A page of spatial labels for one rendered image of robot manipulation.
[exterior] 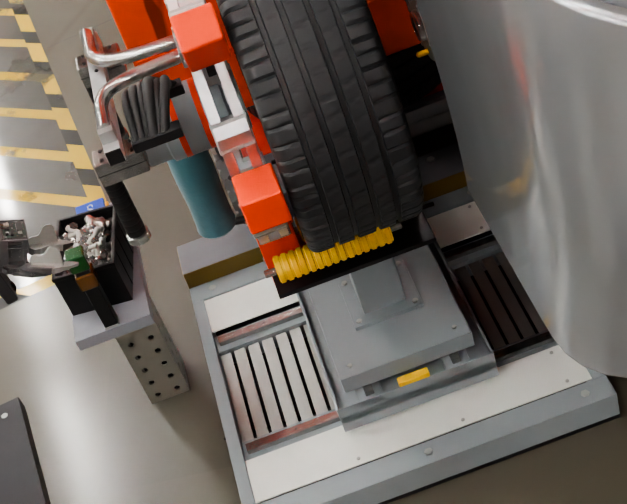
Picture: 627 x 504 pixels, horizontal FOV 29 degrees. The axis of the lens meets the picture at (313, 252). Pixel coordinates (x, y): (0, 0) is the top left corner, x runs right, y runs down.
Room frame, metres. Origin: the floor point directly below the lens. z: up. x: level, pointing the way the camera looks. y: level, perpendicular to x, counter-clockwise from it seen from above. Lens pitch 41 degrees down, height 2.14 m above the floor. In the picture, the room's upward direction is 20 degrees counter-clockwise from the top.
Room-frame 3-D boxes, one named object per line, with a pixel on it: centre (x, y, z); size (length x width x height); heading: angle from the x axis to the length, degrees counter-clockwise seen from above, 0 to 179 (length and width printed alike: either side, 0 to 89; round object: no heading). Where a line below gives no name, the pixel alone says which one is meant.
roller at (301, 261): (1.86, -0.04, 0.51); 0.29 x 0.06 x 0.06; 90
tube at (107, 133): (1.88, 0.18, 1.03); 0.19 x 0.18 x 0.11; 90
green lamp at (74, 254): (1.95, 0.45, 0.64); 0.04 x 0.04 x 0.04; 0
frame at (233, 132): (1.98, 0.06, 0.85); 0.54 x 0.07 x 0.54; 0
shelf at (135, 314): (2.15, 0.45, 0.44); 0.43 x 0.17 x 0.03; 0
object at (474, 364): (2.00, -0.11, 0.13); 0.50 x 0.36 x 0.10; 0
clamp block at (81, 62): (2.14, 0.27, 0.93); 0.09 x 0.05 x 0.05; 90
